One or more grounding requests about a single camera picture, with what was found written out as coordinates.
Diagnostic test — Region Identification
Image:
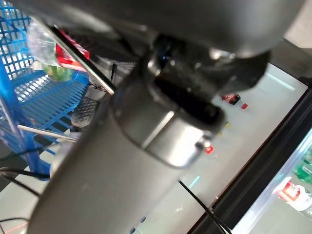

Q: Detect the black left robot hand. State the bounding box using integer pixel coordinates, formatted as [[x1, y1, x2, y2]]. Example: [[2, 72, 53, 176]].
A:
[[9, 0, 305, 234]]

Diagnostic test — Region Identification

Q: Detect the blue plastic shopping basket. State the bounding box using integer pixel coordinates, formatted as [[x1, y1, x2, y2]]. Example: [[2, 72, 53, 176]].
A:
[[0, 0, 115, 176]]

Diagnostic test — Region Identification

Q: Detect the red white labelled item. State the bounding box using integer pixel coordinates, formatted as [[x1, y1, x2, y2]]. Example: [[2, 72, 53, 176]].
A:
[[55, 30, 91, 73]]

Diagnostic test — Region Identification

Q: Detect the red label cola bottle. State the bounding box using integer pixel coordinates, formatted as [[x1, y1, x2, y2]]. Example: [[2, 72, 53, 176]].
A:
[[276, 176, 312, 213]]

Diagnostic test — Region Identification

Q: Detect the large green Sprite bottle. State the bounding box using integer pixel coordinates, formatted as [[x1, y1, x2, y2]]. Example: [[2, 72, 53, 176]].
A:
[[293, 148, 312, 181]]

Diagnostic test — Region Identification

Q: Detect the thin black wire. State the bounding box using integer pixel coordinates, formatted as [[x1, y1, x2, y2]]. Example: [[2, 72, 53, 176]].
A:
[[179, 180, 232, 234]]

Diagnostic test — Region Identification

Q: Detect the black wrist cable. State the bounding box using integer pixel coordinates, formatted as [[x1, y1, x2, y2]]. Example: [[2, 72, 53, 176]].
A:
[[0, 167, 49, 198]]

